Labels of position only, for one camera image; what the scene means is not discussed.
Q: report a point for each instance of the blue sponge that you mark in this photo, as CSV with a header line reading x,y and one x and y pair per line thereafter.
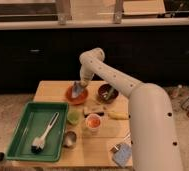
x,y
122,153

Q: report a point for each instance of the wooden block with knife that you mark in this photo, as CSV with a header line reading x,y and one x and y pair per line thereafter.
x,y
94,110

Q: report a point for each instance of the red bowl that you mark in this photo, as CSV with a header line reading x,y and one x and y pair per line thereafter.
x,y
77,99

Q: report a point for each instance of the white cup orange inside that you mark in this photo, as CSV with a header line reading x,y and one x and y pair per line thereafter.
x,y
93,122

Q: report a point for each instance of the small metal cup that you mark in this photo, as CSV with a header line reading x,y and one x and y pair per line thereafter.
x,y
70,139

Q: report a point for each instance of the green plastic tray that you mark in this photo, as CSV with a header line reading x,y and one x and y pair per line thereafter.
x,y
33,122

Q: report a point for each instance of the grey towel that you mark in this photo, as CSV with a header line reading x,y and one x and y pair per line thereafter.
x,y
76,89

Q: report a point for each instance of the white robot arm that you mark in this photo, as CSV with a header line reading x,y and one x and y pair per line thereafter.
x,y
154,141

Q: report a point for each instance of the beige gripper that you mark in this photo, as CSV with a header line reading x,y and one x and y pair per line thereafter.
x,y
84,83

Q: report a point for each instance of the small wooden table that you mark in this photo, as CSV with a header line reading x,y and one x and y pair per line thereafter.
x,y
91,149

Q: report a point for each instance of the dark brown bowl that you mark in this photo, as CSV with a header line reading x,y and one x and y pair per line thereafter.
x,y
107,94

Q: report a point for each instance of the black cabinet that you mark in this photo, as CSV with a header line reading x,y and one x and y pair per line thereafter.
x,y
157,54

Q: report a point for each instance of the yellow banana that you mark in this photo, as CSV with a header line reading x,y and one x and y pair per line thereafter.
x,y
118,115

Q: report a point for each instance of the green cup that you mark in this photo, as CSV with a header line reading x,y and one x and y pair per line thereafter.
x,y
73,117

